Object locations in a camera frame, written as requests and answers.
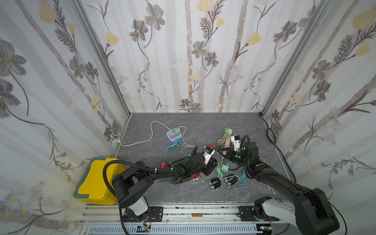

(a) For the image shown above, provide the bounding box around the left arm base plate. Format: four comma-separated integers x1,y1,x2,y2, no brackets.
122,207,164,223

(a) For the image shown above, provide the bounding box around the teal cable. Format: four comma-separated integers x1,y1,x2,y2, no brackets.
231,171,250,189

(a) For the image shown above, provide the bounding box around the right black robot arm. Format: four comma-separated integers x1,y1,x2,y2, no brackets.
218,142,340,235

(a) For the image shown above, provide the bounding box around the yellow lidded box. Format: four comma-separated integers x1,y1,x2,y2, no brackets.
73,158,117,205

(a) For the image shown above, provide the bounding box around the light green charger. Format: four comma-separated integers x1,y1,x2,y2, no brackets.
220,164,229,173

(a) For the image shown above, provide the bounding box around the white power cube cable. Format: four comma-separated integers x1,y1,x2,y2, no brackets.
117,121,172,147

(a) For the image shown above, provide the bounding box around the blue round power cube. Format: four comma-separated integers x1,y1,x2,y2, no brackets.
166,128,183,143

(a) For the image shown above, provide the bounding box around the black shaver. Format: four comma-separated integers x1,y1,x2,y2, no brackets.
224,174,238,187
209,177,221,189

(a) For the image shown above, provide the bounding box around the beige power strip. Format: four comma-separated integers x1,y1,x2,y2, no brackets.
217,128,236,148

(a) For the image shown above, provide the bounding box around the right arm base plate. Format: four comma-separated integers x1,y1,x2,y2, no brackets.
237,205,279,222

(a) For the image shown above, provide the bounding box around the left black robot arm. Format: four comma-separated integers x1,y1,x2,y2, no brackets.
102,152,218,208

